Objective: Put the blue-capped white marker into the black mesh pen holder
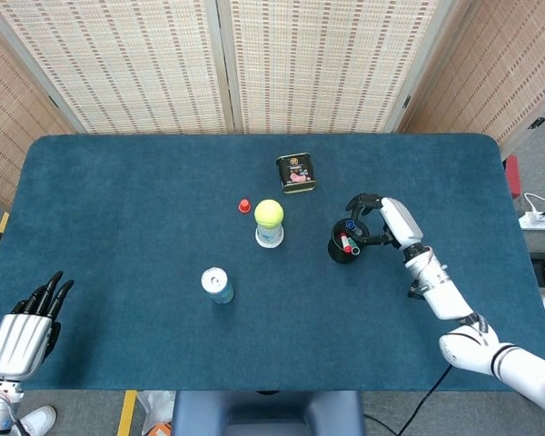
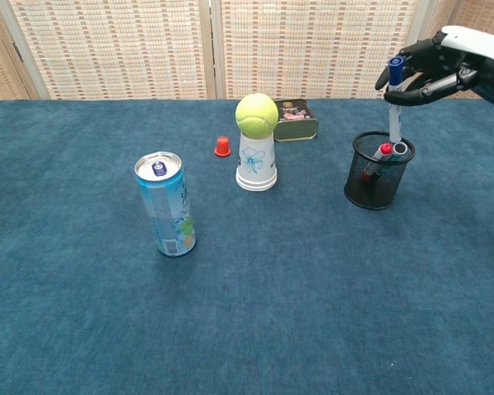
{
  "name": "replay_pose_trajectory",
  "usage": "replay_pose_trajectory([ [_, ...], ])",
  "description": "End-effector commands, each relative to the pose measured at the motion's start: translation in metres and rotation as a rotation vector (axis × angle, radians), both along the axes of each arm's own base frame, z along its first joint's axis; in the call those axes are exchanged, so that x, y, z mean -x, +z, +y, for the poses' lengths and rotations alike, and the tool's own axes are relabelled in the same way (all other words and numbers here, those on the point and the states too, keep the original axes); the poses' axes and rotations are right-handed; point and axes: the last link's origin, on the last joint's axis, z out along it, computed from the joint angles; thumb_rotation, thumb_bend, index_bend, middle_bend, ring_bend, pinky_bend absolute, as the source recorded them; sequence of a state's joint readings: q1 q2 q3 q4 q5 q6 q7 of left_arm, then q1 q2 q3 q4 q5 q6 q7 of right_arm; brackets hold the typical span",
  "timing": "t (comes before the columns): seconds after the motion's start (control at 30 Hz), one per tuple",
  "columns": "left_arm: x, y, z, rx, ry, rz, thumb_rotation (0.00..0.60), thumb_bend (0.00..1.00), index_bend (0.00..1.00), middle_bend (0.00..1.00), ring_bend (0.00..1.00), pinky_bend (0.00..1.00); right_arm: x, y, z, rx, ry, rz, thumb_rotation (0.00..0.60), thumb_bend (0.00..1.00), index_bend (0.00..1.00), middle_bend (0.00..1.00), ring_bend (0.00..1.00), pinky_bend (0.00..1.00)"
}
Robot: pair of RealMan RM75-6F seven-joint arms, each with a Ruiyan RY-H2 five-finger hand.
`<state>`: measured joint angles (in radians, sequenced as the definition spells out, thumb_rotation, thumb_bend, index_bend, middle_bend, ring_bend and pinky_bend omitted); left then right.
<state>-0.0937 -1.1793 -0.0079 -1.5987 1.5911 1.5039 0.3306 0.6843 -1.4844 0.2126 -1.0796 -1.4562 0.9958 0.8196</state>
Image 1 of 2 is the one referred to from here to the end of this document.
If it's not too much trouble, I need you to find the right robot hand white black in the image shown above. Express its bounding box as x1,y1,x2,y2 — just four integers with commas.
344,193,425,251

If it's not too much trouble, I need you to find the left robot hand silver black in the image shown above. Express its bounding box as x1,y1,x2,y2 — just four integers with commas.
0,271,75,382

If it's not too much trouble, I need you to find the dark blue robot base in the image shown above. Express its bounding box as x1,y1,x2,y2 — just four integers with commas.
171,390,367,436

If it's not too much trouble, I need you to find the black pen holder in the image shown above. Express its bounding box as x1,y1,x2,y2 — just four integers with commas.
327,217,372,265

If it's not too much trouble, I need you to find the white sneaker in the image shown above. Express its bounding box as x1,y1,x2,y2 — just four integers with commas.
15,405,58,436

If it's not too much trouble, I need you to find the black tin box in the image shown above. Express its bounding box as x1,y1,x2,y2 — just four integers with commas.
275,152,318,195

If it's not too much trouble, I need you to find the red box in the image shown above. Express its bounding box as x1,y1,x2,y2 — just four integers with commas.
503,154,522,200

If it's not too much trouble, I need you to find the yellow tennis ball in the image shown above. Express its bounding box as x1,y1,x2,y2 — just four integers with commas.
253,199,285,229

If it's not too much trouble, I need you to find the clear plastic cup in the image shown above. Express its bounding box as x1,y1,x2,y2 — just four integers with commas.
254,221,285,250

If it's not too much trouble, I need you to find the white power strip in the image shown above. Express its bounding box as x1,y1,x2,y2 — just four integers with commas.
518,212,545,232

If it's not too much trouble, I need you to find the white plastic bag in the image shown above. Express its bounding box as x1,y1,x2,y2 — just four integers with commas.
136,390,177,426

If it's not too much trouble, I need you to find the blue table mat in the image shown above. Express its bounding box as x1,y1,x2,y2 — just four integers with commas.
0,133,545,393

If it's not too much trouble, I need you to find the woven folding screen panel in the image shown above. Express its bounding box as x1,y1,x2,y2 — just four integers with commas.
216,0,461,134
0,0,235,135
0,17,76,213
396,0,545,156

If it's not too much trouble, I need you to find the light blue beverage can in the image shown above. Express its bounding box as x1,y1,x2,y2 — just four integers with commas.
201,267,235,305

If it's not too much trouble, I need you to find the white power cable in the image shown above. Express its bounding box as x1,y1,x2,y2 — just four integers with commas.
523,192,545,220

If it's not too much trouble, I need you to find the black floor cable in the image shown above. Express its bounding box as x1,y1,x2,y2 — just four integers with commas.
362,412,394,436

